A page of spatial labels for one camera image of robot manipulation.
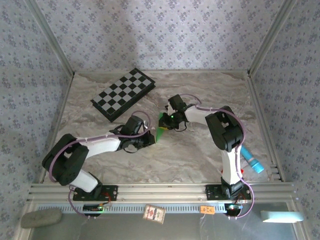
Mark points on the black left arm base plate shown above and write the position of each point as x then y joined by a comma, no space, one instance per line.
110,193

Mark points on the blue cylindrical bottle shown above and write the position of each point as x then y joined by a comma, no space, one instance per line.
253,161

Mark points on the small red object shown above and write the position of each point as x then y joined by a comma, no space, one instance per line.
222,171

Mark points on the white foam block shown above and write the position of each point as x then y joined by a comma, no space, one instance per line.
281,216

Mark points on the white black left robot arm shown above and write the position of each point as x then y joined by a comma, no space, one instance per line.
100,147

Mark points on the aluminium side rail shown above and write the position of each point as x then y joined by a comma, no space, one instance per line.
56,125
266,130

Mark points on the wide aluminium profile rail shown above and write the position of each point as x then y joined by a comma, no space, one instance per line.
160,192

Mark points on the small red card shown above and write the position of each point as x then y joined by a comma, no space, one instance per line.
154,214

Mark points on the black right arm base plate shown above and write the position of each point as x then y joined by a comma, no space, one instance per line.
212,192

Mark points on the black white folded chessboard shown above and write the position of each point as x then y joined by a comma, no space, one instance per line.
120,92

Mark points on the aluminium frame post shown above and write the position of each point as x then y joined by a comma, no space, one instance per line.
50,37
272,37

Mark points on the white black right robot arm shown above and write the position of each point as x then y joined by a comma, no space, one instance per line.
230,165

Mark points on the grey oval stone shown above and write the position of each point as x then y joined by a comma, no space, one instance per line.
41,218

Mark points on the small circuit board with LED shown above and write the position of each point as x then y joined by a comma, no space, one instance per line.
233,208
92,208

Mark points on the orange tag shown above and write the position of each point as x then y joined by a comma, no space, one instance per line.
207,210

